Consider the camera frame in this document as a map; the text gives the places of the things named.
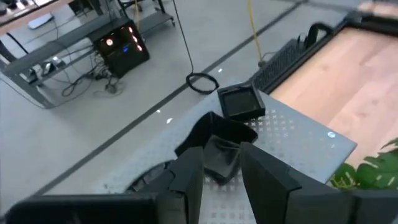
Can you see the grey metal workbench frame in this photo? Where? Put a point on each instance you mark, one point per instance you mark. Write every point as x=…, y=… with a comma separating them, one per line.
x=46, y=53

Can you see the black table edge frame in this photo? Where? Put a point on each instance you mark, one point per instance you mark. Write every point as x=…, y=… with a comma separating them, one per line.
x=373, y=22

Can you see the black flared footed plate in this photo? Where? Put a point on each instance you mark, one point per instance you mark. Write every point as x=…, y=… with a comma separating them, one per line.
x=224, y=155

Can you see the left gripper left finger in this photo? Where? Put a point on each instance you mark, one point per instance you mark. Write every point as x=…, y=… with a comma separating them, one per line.
x=186, y=186

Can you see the black computer tower with lights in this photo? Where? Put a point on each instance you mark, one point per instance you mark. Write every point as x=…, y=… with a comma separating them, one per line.
x=124, y=53

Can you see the black rolling cart base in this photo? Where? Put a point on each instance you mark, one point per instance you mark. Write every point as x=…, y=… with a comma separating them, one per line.
x=152, y=23

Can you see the black perforated metal panel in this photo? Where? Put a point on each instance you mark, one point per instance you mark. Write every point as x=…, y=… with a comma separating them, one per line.
x=280, y=63

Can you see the black square plate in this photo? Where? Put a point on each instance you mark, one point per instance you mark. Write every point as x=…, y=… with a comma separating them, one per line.
x=241, y=102

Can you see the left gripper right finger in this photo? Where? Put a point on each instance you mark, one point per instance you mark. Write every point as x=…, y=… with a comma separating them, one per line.
x=267, y=193

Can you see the green plant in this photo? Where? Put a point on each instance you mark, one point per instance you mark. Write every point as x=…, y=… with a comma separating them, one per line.
x=373, y=174

